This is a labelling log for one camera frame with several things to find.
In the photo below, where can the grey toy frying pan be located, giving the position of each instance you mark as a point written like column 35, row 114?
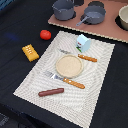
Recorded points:
column 93, row 15

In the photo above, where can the red toy tomato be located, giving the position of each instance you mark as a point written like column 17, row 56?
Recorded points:
column 45, row 34

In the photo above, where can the small toy milk carton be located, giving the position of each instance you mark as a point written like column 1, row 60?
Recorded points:
column 83, row 43

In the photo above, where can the toy fork wooden handle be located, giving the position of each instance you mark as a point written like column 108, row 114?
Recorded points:
column 80, row 56

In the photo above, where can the grey toy pot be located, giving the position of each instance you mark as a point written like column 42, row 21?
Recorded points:
column 63, row 9

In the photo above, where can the orange toy cracker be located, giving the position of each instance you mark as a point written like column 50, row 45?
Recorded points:
column 30, row 52

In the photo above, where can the brown toy sausage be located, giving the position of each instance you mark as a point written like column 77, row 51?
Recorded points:
column 51, row 92

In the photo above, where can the beige toy pot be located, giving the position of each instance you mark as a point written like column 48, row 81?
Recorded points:
column 123, row 14

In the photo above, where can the round wooden plate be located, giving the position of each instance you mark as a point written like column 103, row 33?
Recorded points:
column 69, row 66

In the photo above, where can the toy knife wooden handle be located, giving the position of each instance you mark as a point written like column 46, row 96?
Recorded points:
column 66, row 80

